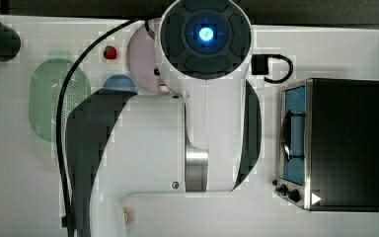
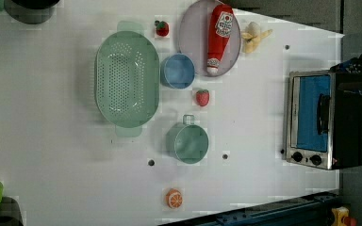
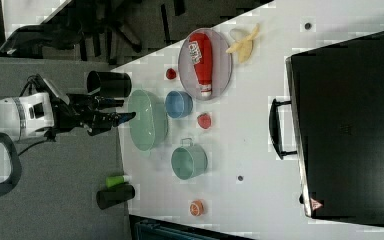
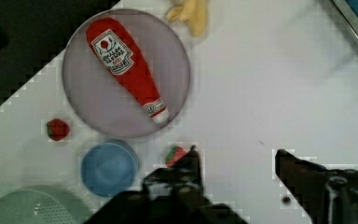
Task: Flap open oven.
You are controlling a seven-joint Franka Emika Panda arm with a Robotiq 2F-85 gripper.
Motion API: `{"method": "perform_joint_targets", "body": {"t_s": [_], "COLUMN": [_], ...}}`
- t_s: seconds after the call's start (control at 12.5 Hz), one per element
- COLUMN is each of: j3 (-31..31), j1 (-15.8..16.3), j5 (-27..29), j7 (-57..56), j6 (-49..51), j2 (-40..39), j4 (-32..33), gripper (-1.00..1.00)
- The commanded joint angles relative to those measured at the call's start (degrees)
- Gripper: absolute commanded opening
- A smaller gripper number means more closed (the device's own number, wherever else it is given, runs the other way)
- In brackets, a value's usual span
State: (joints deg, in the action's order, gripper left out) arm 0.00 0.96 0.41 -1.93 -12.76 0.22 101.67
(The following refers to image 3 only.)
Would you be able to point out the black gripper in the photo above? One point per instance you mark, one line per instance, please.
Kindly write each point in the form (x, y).
(80, 111)

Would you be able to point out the oven door with black handle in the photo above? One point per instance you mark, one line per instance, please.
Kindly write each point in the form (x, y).
(275, 132)

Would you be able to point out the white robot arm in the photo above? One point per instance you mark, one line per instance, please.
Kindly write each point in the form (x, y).
(43, 116)

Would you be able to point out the black cylindrical cup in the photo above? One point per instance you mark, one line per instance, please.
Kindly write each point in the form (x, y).
(109, 84)

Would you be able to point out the large green oval bowl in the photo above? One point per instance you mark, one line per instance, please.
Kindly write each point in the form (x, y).
(150, 125)

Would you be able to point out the green marker cap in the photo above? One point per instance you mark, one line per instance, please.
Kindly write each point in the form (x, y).
(112, 181)

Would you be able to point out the blue bowl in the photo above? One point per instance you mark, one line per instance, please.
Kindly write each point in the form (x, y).
(178, 104)

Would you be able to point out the small red toy fruit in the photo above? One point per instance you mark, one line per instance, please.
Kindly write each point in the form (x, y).
(171, 74)

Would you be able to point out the black office chair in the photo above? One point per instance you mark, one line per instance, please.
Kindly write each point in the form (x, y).
(77, 21)

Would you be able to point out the red toy strawberry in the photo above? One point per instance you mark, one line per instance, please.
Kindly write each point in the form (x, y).
(204, 121)

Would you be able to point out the red ketchup bottle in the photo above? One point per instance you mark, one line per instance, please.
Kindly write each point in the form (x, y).
(200, 50)

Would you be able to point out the dark teal crate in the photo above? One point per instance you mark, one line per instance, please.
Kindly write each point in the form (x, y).
(150, 229)

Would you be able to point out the grey oval plate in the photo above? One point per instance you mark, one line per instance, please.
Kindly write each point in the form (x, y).
(221, 67)

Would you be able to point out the orange slice toy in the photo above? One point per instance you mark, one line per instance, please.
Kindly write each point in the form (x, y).
(196, 208)

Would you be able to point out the peeled yellow banana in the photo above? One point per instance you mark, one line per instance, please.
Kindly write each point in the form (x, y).
(243, 42)

